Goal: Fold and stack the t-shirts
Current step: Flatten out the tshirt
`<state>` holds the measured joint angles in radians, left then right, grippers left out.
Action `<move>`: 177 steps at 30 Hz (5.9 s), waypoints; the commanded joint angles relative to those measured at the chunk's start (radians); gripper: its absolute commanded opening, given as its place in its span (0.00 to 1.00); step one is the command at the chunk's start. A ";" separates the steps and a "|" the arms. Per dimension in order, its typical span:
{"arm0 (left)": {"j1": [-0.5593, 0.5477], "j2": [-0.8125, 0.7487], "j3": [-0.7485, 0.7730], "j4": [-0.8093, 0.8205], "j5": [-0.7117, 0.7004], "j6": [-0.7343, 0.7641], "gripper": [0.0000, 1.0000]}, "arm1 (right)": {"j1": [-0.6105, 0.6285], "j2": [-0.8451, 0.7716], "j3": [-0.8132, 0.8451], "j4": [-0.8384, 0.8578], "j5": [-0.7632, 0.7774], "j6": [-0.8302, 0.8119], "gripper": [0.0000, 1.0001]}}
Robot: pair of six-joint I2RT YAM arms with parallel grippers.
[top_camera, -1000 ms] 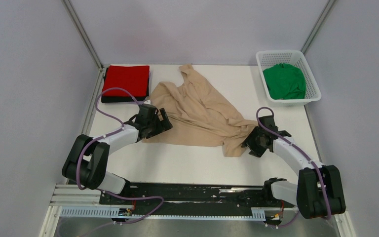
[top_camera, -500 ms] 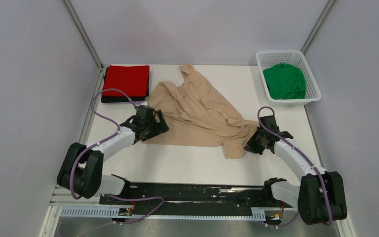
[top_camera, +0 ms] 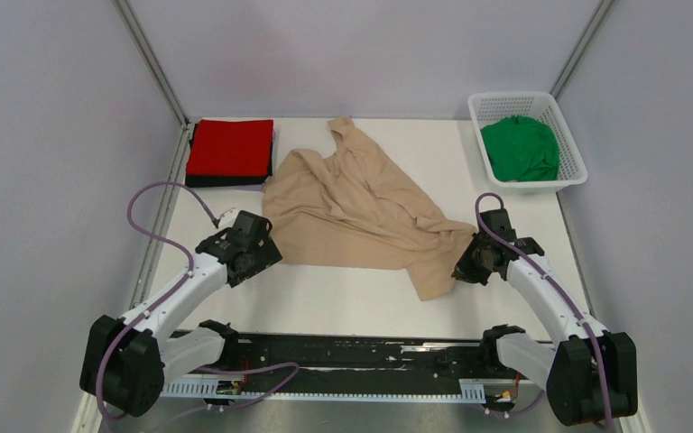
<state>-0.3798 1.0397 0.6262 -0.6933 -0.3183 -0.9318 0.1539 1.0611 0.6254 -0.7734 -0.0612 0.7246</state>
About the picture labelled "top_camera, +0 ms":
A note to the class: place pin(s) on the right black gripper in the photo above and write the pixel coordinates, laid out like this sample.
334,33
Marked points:
463,271

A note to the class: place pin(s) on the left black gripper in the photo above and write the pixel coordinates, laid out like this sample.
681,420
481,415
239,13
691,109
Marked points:
267,254

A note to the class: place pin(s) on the beige t shirt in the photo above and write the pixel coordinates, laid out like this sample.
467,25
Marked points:
357,208

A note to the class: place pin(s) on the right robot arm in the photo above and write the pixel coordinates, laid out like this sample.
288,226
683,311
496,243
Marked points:
589,373

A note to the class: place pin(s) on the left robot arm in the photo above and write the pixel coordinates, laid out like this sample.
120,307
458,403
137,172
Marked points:
128,360

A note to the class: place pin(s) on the folded black t shirt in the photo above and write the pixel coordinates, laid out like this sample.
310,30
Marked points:
227,180

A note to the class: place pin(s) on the folded red t shirt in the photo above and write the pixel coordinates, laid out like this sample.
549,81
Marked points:
231,147

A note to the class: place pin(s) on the green t shirt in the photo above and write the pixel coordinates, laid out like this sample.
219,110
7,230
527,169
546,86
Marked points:
521,149

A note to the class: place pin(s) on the white plastic basket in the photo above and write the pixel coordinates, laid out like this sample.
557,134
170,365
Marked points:
490,107

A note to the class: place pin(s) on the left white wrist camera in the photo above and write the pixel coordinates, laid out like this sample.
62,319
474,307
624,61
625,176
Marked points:
226,219

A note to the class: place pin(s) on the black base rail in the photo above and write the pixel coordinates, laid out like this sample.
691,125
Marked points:
362,364

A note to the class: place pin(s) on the white slotted cable duct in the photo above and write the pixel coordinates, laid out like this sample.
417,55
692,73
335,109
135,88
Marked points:
208,387

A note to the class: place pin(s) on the left aluminium frame post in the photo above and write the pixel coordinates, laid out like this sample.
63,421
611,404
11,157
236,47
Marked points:
142,43

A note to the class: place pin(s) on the aluminium frame post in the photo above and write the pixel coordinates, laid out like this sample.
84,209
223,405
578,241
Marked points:
142,43
593,26

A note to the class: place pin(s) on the right aluminium frame post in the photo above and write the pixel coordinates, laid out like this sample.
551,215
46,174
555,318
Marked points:
593,26

